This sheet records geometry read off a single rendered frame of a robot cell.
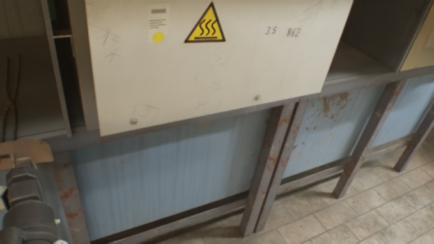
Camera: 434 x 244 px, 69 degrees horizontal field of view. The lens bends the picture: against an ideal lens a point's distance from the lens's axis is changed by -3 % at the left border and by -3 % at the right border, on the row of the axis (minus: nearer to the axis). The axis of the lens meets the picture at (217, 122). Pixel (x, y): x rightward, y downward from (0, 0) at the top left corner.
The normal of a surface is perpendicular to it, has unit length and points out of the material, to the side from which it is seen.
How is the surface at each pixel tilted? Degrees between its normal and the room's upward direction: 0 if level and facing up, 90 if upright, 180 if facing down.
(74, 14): 90
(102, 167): 90
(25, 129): 0
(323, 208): 0
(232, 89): 90
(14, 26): 90
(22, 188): 1
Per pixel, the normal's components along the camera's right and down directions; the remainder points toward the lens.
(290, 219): 0.12, -0.79
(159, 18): 0.45, 0.59
